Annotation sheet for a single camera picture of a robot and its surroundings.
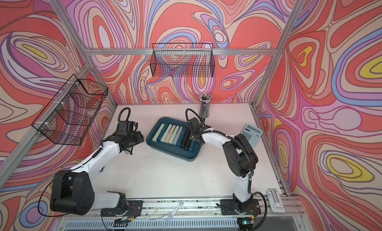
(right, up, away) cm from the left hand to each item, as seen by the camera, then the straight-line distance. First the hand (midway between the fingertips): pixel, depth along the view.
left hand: (142, 137), depth 89 cm
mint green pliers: (+18, +1, +9) cm, 20 cm away
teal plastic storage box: (+18, -9, +3) cm, 20 cm away
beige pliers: (+15, -2, +7) cm, 16 cm away
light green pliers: (+8, +3, +10) cm, 14 cm away
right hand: (+34, -2, +8) cm, 35 cm away
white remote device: (+73, -30, -15) cm, 80 cm away
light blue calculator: (+72, +1, +11) cm, 73 cm away
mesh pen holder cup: (+40, +24, +10) cm, 47 cm away
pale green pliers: (+11, -3, +7) cm, 14 cm away
